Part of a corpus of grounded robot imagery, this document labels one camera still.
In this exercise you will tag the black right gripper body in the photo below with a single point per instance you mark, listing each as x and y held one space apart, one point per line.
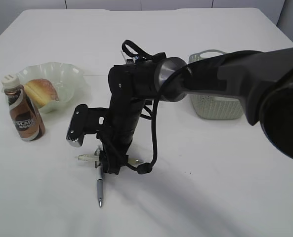
114 152

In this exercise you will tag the white beige-grip pen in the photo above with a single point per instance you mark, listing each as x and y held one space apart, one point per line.
94 158

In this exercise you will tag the brown coffee bottle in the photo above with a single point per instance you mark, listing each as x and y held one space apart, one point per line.
23 112

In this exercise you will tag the golden bread roll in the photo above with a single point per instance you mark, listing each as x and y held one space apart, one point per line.
41 91

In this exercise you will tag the clear plastic ruler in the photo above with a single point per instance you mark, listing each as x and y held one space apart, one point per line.
124 56

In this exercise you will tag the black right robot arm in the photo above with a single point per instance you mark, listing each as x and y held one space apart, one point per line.
261 81

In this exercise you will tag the white grey-grip pen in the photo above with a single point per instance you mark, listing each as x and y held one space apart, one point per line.
99 174

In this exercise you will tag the green wavy glass plate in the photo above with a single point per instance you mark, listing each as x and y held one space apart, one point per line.
67 79

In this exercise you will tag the green plastic woven basket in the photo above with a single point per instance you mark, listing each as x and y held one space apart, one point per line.
216 108

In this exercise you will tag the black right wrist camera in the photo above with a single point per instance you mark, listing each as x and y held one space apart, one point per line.
86 121

